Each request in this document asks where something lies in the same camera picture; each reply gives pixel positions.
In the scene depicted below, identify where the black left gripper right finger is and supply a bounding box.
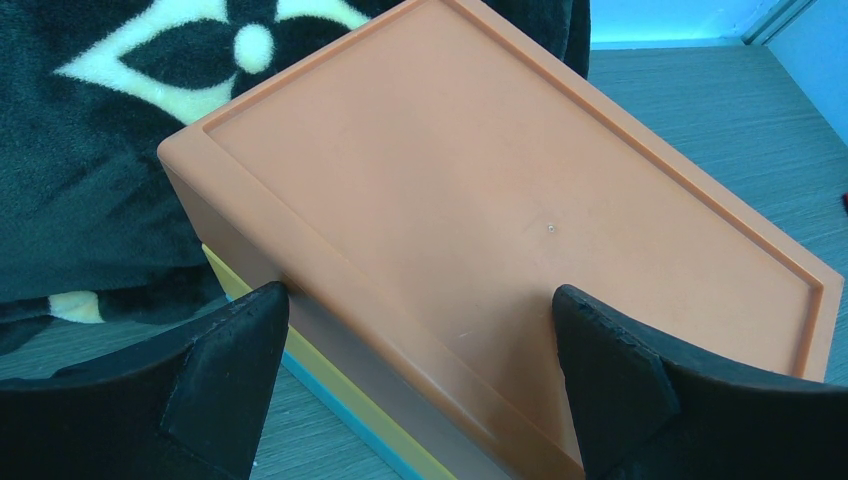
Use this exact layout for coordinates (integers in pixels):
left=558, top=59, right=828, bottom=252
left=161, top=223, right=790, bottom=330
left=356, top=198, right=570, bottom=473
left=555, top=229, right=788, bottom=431
left=552, top=285, right=847, bottom=479

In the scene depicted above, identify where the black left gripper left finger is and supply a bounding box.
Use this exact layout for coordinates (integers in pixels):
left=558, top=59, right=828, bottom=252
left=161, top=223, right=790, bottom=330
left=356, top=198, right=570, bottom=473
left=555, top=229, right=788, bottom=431
left=1, top=281, right=289, bottom=479

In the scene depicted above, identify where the black floral blanket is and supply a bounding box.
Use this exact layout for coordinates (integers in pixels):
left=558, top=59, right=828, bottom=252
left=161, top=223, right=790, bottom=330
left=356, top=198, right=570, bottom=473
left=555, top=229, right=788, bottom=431
left=0, top=0, right=592, bottom=356

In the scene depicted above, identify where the orange drawer organizer box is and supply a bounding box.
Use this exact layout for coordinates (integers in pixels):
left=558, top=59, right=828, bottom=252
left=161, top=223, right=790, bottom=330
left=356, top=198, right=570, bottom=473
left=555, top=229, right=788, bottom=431
left=158, top=1, right=843, bottom=479

